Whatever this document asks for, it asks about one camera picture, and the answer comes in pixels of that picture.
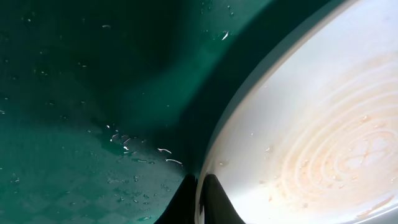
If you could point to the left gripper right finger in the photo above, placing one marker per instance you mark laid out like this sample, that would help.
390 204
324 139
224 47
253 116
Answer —
215 204

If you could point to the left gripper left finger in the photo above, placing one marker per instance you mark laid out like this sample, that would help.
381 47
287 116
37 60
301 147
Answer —
181 208

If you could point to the blue rimmed plate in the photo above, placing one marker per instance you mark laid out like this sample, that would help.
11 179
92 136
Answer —
311 135

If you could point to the teal plastic tray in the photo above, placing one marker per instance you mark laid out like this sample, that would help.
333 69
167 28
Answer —
106 106

